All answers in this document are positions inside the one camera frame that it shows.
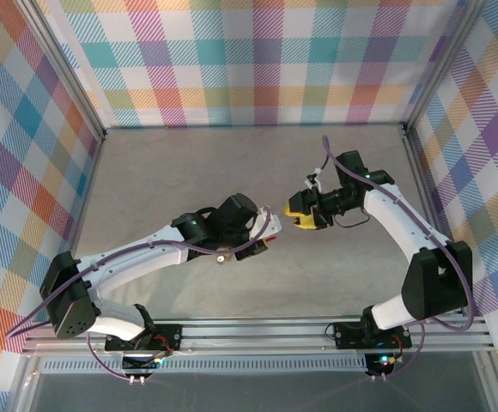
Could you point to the aluminium frame post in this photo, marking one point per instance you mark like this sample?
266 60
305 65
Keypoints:
442 64
68 73

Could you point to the aluminium side rail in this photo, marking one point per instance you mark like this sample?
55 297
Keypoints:
427 193
91 180

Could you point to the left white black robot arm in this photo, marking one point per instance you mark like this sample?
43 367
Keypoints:
137 257

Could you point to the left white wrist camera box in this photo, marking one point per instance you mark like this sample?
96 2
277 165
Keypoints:
270 223

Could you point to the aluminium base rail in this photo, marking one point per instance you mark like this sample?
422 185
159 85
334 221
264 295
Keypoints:
253 335

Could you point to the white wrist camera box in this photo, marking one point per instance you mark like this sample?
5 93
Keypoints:
313 182
270 223

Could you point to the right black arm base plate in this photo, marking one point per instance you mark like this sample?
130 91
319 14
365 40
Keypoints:
347 335

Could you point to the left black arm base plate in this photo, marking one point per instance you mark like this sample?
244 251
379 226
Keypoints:
167 334

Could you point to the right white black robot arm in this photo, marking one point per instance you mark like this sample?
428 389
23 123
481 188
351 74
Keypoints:
399 223

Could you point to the small red block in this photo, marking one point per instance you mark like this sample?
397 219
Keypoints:
271 240

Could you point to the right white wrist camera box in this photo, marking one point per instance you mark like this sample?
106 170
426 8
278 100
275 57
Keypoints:
313 182

